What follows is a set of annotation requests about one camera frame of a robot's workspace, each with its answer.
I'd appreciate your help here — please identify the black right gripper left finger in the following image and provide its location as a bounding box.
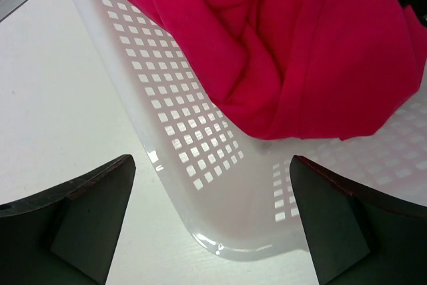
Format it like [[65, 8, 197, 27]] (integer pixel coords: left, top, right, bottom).
[[1, 155, 136, 284]]

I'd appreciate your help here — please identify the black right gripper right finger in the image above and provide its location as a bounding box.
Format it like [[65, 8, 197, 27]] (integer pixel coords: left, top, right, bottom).
[[290, 156, 426, 284]]

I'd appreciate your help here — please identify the red t shirt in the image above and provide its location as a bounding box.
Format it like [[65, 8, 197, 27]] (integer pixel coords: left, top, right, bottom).
[[128, 0, 426, 140]]

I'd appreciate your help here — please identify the white perforated plastic basket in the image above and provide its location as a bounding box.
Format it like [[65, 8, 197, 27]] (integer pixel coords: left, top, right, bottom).
[[73, 0, 426, 261]]

